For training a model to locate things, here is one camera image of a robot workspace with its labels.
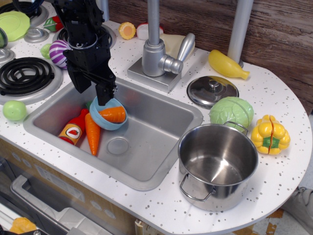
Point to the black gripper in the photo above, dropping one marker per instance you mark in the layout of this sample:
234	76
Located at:
87	63

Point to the steel pot lid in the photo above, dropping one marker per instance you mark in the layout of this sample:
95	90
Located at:
208	90

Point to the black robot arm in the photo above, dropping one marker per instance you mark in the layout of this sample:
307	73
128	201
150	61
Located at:
79	15

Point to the stainless steel pot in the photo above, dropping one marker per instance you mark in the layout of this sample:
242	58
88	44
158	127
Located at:
216	162

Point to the light blue toy bowl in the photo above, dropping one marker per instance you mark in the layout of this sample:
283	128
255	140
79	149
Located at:
95	108

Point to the orange carrot in bowl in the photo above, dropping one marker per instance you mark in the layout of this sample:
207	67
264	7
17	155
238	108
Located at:
114	114

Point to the orange carrot in sink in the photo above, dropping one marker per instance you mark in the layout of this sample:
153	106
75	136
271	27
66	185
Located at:
93	134

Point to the red toy ketchup bottle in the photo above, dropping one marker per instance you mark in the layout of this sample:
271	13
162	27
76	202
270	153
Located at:
74	129

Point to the purple striped toy onion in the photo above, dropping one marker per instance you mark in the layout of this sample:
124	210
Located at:
56	53

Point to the small green toy vegetable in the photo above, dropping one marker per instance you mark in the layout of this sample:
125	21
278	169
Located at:
45	51

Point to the yellow toy corn piece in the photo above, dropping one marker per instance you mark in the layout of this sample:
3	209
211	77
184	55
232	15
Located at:
127	30

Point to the silver toy faucet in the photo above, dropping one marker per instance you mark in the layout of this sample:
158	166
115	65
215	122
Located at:
155	68

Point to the red white toy cheese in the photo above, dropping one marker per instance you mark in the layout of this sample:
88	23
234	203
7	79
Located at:
144	32

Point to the front left black burner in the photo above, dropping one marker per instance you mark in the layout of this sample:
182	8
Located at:
29	80

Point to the red toy chili pepper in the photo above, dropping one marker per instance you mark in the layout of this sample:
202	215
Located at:
53	24

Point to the silver sink basin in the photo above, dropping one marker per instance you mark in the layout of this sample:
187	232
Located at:
141	152

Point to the silver stove knob upper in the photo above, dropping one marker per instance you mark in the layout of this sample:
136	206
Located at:
36	35

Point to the silver stove knob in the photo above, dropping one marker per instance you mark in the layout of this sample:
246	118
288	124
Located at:
6	55
36	35

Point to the grey left support pole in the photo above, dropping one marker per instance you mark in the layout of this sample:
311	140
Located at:
105	9

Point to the grey support pole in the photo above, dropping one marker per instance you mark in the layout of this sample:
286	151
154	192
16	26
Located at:
105	9
239	29

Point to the green toy apple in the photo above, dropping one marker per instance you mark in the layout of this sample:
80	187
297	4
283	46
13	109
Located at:
14	110

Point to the cream toy cheese wedge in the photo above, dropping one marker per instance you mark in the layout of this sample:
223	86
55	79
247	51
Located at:
172	43

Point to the rear left black burner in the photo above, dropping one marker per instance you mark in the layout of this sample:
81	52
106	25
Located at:
37	17

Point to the silver stove knob lower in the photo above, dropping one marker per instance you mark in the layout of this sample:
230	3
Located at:
6	55

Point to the light green toy plate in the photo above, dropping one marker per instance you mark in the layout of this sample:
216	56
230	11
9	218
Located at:
15	24

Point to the dark green toy at edge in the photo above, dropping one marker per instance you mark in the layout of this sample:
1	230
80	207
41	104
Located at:
3	39

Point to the yellow toy banana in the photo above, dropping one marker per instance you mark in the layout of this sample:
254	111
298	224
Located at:
226	66

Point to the green toy cabbage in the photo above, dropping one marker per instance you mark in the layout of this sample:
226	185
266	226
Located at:
233	111

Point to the yellow toy on floor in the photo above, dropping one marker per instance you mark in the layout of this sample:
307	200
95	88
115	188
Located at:
22	225

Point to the grey right support pole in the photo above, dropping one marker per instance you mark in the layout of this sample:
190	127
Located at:
239	29

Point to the yellow toy bell pepper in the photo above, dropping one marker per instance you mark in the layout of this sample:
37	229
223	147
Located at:
269	136

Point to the grey shoe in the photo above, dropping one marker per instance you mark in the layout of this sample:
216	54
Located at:
300	206

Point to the grey oven door handle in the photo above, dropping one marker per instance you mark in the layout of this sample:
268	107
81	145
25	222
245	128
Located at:
47	204

